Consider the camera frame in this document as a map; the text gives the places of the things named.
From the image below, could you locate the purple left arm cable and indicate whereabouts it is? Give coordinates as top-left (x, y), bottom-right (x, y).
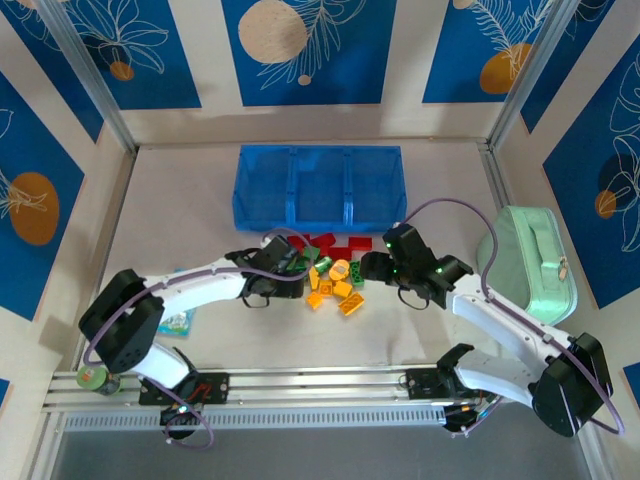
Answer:
top-left (82, 227), bottom-right (307, 451)

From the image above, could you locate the grey slotted cable duct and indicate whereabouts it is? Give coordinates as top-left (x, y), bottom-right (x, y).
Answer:
top-left (62, 405), bottom-right (449, 432)

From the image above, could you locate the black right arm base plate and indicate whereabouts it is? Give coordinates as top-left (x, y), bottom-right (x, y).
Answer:
top-left (405, 367), bottom-right (496, 401)

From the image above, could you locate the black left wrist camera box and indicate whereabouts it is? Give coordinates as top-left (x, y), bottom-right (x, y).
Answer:
top-left (259, 236), bottom-right (301, 274)

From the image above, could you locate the mint green zip bag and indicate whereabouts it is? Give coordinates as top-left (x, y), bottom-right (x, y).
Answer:
top-left (475, 204), bottom-right (579, 324)

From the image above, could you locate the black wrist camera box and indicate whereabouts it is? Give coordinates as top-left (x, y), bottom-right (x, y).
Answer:
top-left (382, 223), bottom-right (434, 266)
top-left (259, 236), bottom-right (301, 274)

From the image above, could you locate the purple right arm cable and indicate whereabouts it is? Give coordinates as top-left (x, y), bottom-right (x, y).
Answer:
top-left (399, 197), bottom-right (626, 439)

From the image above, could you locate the blue three-compartment plastic bin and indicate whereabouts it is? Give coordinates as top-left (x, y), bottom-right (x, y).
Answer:
top-left (231, 144), bottom-right (409, 235)

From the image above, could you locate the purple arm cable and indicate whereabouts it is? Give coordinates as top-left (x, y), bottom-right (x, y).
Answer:
top-left (82, 227), bottom-right (307, 451)
top-left (399, 197), bottom-right (626, 439)

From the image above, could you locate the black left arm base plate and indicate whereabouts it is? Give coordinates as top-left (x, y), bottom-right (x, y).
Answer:
top-left (138, 372), bottom-right (230, 406)

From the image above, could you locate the aluminium frame post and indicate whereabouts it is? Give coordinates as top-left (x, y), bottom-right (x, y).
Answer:
top-left (34, 0), bottom-right (140, 155)
top-left (487, 0), bottom-right (576, 151)

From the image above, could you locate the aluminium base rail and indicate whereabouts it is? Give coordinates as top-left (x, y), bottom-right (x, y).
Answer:
top-left (42, 362), bottom-right (586, 409)

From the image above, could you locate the green-capped small bottle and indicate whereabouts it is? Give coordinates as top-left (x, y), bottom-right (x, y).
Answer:
top-left (76, 364), bottom-right (123, 397)

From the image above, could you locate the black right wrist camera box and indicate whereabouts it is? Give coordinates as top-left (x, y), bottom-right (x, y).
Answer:
top-left (382, 223), bottom-right (434, 266)

